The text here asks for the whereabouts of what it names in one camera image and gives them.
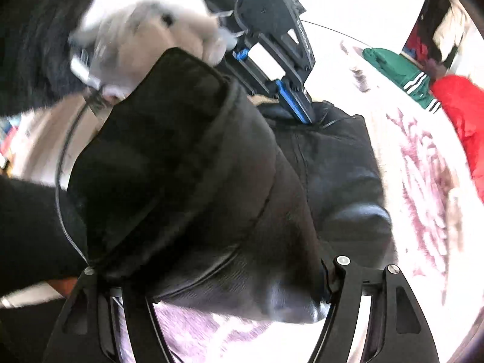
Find red quilt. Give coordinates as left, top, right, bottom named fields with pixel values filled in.
left=429, top=75, right=484, bottom=182

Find dark cloth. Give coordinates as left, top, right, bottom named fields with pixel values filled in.
left=0, top=176, right=88, bottom=296

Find black leather jacket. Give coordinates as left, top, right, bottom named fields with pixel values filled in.
left=66, top=47, right=394, bottom=325

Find beige hanging coat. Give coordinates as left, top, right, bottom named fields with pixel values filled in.
left=433, top=2, right=471, bottom=72

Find white wardrobe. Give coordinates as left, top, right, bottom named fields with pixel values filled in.
left=261, top=0, right=481, bottom=80

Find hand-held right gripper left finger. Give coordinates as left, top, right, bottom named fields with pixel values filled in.
left=43, top=267, right=167, bottom=363

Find person's left hand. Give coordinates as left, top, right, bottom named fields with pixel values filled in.
left=68, top=0, right=231, bottom=101

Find person's left forearm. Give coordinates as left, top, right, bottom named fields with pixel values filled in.
left=0, top=0, right=123, bottom=116

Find red clothes on wardrobe shelf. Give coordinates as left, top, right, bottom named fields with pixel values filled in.
left=404, top=19, right=430, bottom=60

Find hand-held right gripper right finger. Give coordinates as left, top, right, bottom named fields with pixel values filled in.
left=308, top=255, right=441, bottom=363

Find thin black cable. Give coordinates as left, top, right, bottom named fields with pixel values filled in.
left=55, top=87, right=110, bottom=266

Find green garment with white stripes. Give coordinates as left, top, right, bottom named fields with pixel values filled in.
left=362, top=47, right=443, bottom=112

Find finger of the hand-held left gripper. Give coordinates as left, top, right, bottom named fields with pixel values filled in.
left=226, top=44, right=304, bottom=122
left=259, top=17, right=317, bottom=125

